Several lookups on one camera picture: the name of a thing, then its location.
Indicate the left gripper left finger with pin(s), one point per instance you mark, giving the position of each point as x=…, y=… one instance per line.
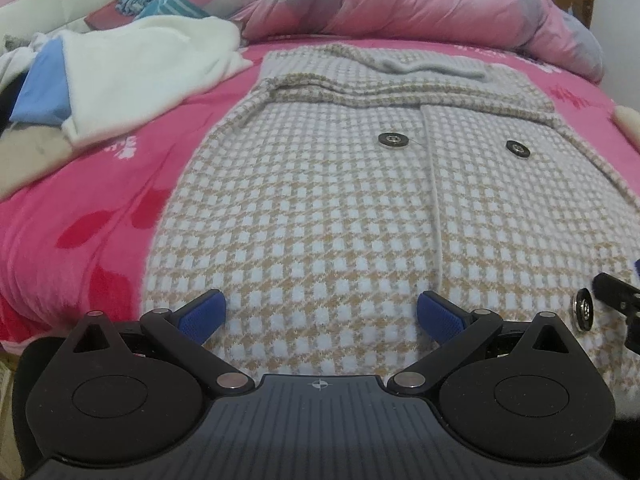
x=181, y=335

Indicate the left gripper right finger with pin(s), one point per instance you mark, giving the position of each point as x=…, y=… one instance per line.
x=462, y=338

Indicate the cream knit cardigan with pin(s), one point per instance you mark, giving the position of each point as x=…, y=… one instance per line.
x=628, y=121

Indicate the beige white checked coat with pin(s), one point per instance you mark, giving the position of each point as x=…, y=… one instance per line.
x=350, y=180

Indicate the pink flowered bed sheet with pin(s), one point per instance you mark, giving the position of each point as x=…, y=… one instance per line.
x=77, y=240

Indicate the white fleece blanket pile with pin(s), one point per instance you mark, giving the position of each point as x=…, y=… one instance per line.
x=83, y=90

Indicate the pink floral duvet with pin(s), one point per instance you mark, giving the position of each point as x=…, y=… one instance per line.
x=537, y=28

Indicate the red pillow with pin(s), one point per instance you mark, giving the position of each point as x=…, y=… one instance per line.
x=107, y=18

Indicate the teal striped cloth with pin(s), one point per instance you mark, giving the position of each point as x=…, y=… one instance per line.
x=184, y=8

